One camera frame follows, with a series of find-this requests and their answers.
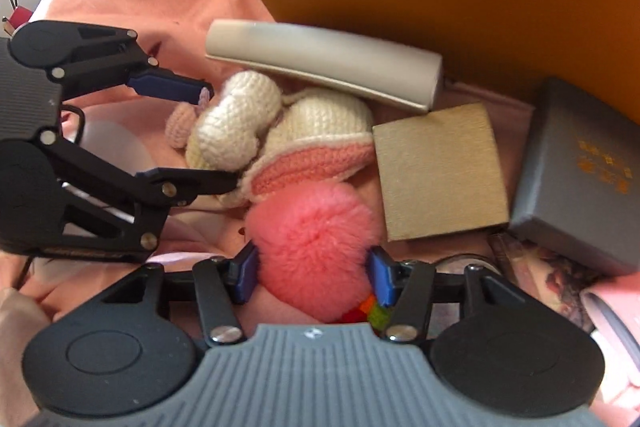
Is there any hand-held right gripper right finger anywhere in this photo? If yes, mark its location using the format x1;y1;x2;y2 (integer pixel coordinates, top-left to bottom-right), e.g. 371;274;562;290
367;246;541;344

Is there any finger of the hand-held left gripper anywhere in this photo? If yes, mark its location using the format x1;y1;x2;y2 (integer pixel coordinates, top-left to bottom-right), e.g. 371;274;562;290
42;129;240;264
47;21;215;104

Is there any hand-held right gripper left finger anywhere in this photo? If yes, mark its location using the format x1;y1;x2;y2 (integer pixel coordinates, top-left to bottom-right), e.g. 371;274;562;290
95;241;262;348

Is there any pink fluffy pompom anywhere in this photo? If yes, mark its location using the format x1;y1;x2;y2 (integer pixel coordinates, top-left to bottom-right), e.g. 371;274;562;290
244;181;383;324

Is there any white pink crochet toy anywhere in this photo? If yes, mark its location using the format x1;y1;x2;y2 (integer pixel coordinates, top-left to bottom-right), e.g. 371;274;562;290
165;71;377;208

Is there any gold square box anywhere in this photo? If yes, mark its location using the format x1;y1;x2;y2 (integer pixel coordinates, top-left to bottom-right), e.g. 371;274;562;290
372;103;511;243

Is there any dark grey box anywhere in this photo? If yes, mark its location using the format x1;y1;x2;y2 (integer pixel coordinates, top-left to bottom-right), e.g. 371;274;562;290
507;77;640;278

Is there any pink snap wallet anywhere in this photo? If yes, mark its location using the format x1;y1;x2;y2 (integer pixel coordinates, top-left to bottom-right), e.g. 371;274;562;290
579;274;640;404

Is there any orange green crochet piece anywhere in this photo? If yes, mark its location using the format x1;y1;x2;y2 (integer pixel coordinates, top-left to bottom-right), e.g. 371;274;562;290
341;293;396;336

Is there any translucent white plastic object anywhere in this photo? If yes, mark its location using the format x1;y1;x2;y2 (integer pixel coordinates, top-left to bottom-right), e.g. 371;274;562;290
80;119;147;178

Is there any small red object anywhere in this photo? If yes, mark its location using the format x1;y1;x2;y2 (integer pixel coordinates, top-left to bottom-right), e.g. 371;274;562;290
2;0;34;36

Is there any long white case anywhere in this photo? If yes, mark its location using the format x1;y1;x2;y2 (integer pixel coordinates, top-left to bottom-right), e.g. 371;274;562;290
204;19;445;114

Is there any black cable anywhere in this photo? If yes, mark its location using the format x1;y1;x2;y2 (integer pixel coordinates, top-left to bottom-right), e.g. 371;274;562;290
60;103;87;146

